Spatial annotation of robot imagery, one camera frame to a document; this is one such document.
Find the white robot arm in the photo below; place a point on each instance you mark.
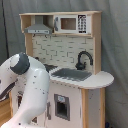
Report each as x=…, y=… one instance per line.
x=21, y=69

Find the wooden toy kitchen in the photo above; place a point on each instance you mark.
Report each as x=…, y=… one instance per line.
x=87, y=98

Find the grey toy sink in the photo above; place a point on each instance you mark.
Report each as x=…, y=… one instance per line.
x=72, y=74

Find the black toy faucet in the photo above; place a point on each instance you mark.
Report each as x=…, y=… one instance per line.
x=81, y=64

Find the grey dispenser panel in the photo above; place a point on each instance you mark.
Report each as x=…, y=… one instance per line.
x=62, y=107

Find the toy microwave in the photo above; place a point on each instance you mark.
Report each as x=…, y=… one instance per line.
x=73, y=24

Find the grey range hood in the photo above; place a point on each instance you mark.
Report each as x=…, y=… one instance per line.
x=38, y=27

